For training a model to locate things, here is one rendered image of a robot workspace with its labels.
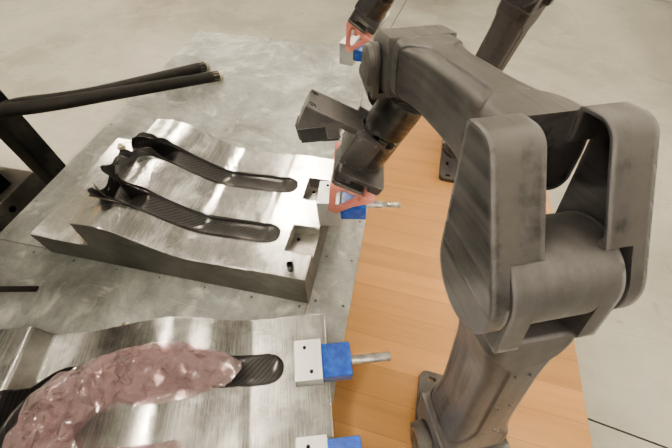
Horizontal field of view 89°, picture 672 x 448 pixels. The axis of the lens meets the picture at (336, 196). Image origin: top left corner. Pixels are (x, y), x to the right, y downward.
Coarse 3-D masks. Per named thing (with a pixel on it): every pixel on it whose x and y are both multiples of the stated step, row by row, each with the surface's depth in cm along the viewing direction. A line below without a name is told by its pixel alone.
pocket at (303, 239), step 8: (296, 224) 58; (296, 232) 60; (304, 232) 59; (312, 232) 59; (288, 240) 56; (296, 240) 59; (304, 240) 59; (312, 240) 59; (288, 248) 57; (296, 248) 58; (304, 248) 58; (312, 248) 56
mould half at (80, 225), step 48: (192, 144) 66; (192, 192) 61; (240, 192) 63; (48, 240) 60; (96, 240) 56; (144, 240) 54; (192, 240) 56; (240, 240) 56; (240, 288) 59; (288, 288) 55
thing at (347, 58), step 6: (354, 36) 85; (342, 42) 83; (354, 42) 83; (342, 48) 84; (360, 48) 84; (342, 54) 85; (348, 54) 85; (354, 54) 84; (360, 54) 84; (342, 60) 86; (348, 60) 86; (354, 60) 86; (360, 60) 85
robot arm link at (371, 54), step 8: (368, 48) 35; (376, 48) 35; (368, 56) 35; (376, 56) 35; (360, 64) 47; (368, 64) 35; (376, 64) 35; (360, 72) 47; (368, 72) 36; (376, 72) 36; (368, 80) 36; (376, 80) 36; (368, 88) 39; (376, 88) 37; (368, 96) 45; (376, 96) 38; (384, 96) 38
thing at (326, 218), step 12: (324, 192) 54; (324, 204) 52; (336, 204) 52; (372, 204) 54; (384, 204) 54; (396, 204) 54; (324, 216) 54; (336, 216) 54; (348, 216) 54; (360, 216) 54
